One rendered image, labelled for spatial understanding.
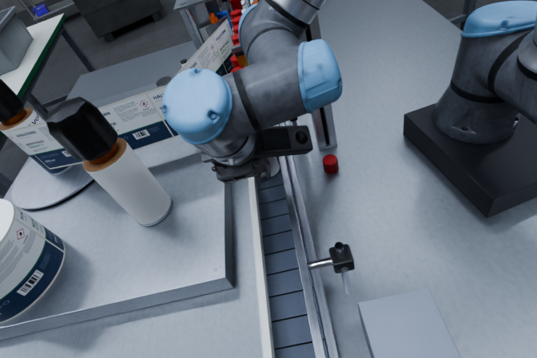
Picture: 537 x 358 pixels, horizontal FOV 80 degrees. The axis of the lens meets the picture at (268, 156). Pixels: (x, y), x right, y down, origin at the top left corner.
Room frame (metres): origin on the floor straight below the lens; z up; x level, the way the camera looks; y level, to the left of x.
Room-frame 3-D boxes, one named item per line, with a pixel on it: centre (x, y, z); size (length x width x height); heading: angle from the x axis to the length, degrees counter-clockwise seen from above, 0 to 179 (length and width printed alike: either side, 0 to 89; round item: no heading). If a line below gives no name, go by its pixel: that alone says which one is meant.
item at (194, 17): (0.98, 0.03, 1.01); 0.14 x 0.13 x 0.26; 172
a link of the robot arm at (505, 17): (0.42, -0.44, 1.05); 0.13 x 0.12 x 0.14; 177
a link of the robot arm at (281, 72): (0.33, -0.05, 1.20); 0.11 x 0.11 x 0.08; 87
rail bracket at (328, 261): (0.22, -0.03, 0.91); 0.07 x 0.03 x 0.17; 82
